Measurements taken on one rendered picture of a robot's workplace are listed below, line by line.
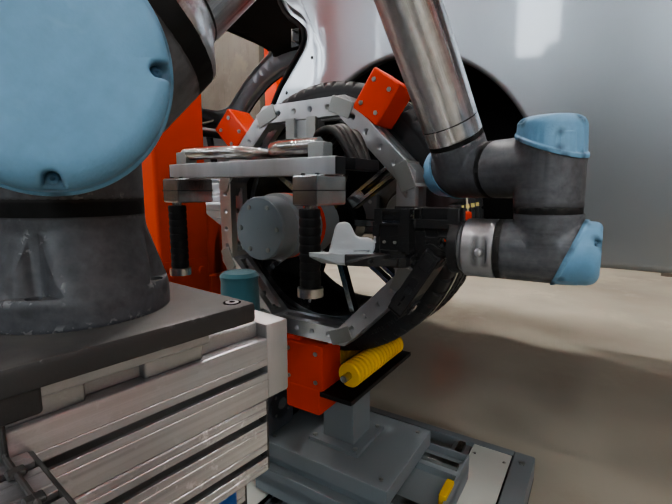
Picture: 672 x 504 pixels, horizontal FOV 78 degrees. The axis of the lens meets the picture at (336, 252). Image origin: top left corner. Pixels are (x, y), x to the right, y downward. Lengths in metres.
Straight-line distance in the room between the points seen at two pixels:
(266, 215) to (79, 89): 0.62
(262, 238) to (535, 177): 0.52
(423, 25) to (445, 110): 0.10
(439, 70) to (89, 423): 0.51
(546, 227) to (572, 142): 0.09
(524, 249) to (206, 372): 0.37
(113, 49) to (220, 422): 0.36
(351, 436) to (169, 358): 0.87
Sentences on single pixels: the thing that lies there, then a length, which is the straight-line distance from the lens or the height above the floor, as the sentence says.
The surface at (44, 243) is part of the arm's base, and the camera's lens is 0.38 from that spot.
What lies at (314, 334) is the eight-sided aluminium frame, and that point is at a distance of 0.99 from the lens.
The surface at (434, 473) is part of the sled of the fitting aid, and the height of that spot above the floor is 0.15.
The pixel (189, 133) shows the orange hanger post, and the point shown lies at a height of 1.08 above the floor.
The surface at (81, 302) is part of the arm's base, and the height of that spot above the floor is 0.84.
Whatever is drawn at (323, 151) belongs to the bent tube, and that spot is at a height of 0.99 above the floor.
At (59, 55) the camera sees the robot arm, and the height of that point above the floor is 0.98.
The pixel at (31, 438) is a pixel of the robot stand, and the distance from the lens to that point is 0.40.
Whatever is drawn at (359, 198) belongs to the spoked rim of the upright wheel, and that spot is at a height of 0.91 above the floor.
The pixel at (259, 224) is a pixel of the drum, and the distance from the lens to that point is 0.84.
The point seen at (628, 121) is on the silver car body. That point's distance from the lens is 1.17.
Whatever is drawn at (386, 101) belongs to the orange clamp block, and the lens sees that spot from 0.85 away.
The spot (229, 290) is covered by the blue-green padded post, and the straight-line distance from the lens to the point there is 0.95.
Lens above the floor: 0.92
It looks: 8 degrees down
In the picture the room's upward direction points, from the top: straight up
